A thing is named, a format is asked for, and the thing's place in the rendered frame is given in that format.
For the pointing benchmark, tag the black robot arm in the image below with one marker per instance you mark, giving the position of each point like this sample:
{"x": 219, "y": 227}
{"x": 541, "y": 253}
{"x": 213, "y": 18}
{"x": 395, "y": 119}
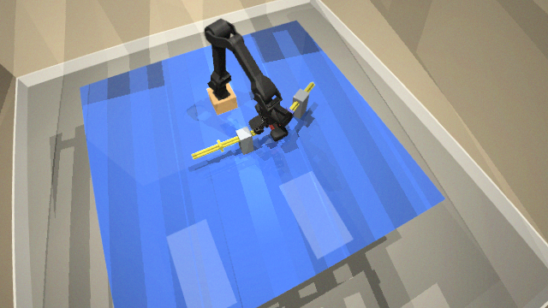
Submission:
{"x": 218, "y": 35}

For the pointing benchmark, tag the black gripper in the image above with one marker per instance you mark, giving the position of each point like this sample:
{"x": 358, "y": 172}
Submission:
{"x": 279, "y": 132}

